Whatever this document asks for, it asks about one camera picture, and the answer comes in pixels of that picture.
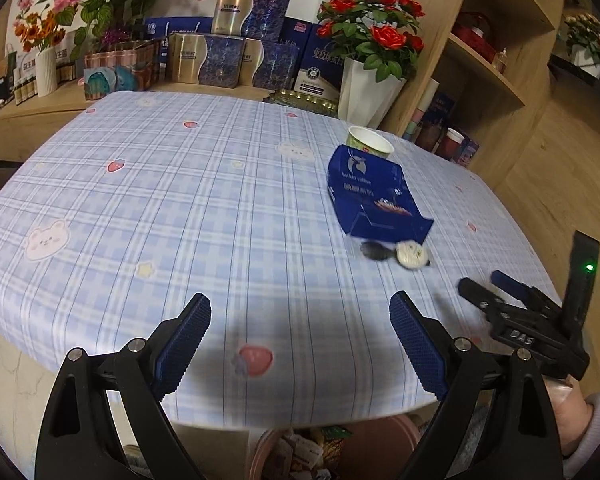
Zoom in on gold and blue gift box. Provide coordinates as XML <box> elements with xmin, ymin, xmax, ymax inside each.
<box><xmin>215</xmin><ymin>0</ymin><xmax>291</xmax><ymax>39</ymax></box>
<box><xmin>167</xmin><ymin>34</ymin><xmax>246</xmax><ymax>86</ymax></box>
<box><xmin>240</xmin><ymin>37</ymin><xmax>301</xmax><ymax>90</ymax></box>

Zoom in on pale roses in white pot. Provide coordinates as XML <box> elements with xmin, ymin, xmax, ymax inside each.
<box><xmin>562</xmin><ymin>11</ymin><xmax>600</xmax><ymax>81</ymax></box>

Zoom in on pink gift box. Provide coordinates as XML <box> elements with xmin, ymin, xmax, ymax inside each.
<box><xmin>83</xmin><ymin>40</ymin><xmax>162</xmax><ymax>102</ymax></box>

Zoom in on wooden shelf unit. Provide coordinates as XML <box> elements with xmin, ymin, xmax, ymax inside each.
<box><xmin>380</xmin><ymin>0</ymin><xmax>600</xmax><ymax>396</ymax></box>

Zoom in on flat blue box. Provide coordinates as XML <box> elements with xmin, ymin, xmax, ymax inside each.
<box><xmin>144</xmin><ymin>16</ymin><xmax>216</xmax><ymax>81</ymax></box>

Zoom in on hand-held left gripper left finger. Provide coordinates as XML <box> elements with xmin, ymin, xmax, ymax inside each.
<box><xmin>34</xmin><ymin>292</ymin><xmax>213</xmax><ymax>480</ymax></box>

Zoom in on blue plaid tablecloth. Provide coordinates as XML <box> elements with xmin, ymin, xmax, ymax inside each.
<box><xmin>0</xmin><ymin>91</ymin><xmax>567</xmax><ymax>431</ymax></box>

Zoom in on row of small brown bottles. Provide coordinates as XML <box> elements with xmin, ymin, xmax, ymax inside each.
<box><xmin>7</xmin><ymin>62</ymin><xmax>77</xmax><ymax>107</ymax></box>

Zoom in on blue printed booklet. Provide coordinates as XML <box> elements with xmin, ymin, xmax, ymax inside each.
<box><xmin>425</xmin><ymin>92</ymin><xmax>456</xmax><ymax>136</ymax></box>

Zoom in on pink plastic bin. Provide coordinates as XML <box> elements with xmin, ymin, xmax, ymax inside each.
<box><xmin>250</xmin><ymin>414</ymin><xmax>431</xmax><ymax>480</ymax></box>

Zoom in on blue box with round emblem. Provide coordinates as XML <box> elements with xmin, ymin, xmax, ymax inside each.
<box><xmin>292</xmin><ymin>35</ymin><xmax>344</xmax><ymax>106</ymax></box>

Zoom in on blue carton box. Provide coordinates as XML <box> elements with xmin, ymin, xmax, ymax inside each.
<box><xmin>326</xmin><ymin>144</ymin><xmax>435</xmax><ymax>245</ymax></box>

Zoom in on white ribbed vase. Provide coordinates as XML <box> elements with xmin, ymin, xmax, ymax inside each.
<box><xmin>35</xmin><ymin>46</ymin><xmax>60</xmax><ymax>98</ymax></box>

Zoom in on red cup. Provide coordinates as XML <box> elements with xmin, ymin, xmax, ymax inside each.
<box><xmin>437</xmin><ymin>127</ymin><xmax>466</xmax><ymax>161</ymax></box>

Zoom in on paper cup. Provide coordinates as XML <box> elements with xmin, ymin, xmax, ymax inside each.
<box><xmin>346</xmin><ymin>126</ymin><xmax>396</xmax><ymax>161</ymax></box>

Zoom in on small purple box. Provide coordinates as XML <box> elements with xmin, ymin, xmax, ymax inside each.
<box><xmin>455</xmin><ymin>132</ymin><xmax>481</xmax><ymax>169</ymax></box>

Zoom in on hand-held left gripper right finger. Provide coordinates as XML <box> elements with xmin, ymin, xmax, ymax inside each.
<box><xmin>389</xmin><ymin>290</ymin><xmax>566</xmax><ymax>480</ymax></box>

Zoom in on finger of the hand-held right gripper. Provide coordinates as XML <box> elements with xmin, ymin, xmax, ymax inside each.
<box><xmin>457</xmin><ymin>277</ymin><xmax>507</xmax><ymax>319</ymax></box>
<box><xmin>491</xmin><ymin>269</ymin><xmax>562</xmax><ymax>312</ymax></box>

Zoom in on person's right forearm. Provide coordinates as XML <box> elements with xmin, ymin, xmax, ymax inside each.
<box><xmin>562</xmin><ymin>392</ymin><xmax>600</xmax><ymax>480</ymax></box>

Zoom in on white faceted vase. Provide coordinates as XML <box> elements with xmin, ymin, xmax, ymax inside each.
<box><xmin>337</xmin><ymin>56</ymin><xmax>409</xmax><ymax>130</ymax></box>

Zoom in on orange artificial flowers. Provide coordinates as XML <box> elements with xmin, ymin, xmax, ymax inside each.
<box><xmin>14</xmin><ymin>10</ymin><xmax>67</xmax><ymax>54</ymax></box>

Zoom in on stack of pastel paper cups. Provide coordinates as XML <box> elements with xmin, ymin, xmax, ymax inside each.
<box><xmin>402</xmin><ymin>79</ymin><xmax>440</xmax><ymax>142</ymax></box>

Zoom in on pile of wrappers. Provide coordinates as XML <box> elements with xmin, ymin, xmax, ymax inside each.
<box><xmin>270</xmin><ymin>426</ymin><xmax>353</xmax><ymax>480</ymax></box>

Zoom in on person's right hand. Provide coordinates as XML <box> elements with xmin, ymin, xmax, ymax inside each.
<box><xmin>545</xmin><ymin>378</ymin><xmax>592</xmax><ymax>457</ymax></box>

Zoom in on red teapot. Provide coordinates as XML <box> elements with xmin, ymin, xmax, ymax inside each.
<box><xmin>452</xmin><ymin>10</ymin><xmax>498</xmax><ymax>64</ymax></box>

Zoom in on red rose bouquet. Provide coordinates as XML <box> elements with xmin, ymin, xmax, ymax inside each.
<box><xmin>316</xmin><ymin>0</ymin><xmax>426</xmax><ymax>84</ymax></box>

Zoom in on gold blister pack tray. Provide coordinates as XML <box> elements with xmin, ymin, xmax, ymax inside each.
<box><xmin>265</xmin><ymin>88</ymin><xmax>339</xmax><ymax>114</ymax></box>

